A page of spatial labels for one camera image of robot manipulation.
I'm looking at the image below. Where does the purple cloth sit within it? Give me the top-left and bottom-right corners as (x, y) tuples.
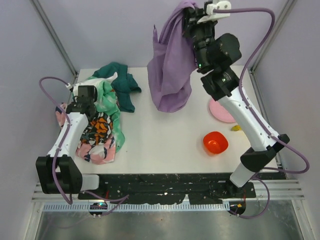
(147, 0), (197, 113)

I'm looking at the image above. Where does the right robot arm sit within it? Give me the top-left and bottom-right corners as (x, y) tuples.
(182, 1), (290, 193)

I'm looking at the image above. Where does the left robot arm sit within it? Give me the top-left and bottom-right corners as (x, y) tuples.
(35, 85), (99, 194)

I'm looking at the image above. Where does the white and mint cloth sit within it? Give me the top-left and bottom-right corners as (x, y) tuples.
(73, 72), (125, 152)

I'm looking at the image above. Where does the orange black patterned cloth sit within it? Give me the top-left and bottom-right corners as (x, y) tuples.
(80, 112), (113, 146)

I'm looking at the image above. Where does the dark teal cloth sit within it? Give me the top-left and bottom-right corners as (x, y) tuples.
(92, 62), (142, 113)

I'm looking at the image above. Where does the pink floral cloth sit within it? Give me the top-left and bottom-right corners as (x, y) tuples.
(54, 101), (117, 165)

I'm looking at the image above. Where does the pink plate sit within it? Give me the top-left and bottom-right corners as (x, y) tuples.
(208, 99), (236, 124)

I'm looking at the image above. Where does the small yellow toy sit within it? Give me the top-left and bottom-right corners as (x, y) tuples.
(230, 125), (242, 132)

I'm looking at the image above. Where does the orange plastic bowl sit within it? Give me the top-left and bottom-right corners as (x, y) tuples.
(202, 131), (229, 155)

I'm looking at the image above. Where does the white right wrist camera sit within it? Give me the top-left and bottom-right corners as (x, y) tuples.
(197, 0), (232, 24)

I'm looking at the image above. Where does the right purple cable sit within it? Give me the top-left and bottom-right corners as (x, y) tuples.
(213, 7), (310, 220)

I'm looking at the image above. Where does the purple cable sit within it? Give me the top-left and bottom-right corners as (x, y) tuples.
(38, 76), (131, 218)
(213, 7), (310, 220)

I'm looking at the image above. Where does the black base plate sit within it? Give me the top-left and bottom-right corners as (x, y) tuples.
(93, 173), (256, 205)

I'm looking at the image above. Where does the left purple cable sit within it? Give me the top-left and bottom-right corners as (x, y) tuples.
(38, 76), (131, 218)

